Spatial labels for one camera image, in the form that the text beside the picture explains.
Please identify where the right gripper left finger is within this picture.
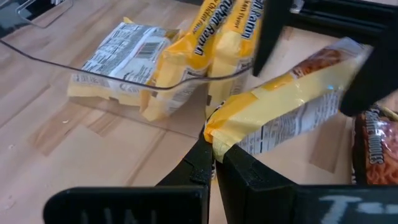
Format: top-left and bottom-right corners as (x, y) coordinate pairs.
(156, 132), (215, 188)

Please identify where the black Fire Noodle packet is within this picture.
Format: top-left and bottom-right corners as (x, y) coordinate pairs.
(351, 105), (398, 187)

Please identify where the clear plastic bin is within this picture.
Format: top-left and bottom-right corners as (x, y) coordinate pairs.
(0, 0), (253, 139)

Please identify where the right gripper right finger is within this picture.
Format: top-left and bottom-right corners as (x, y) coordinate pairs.
(215, 144), (298, 224)

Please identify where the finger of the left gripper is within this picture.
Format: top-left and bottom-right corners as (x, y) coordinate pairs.
(340, 21), (398, 118)
(252, 0), (295, 78)

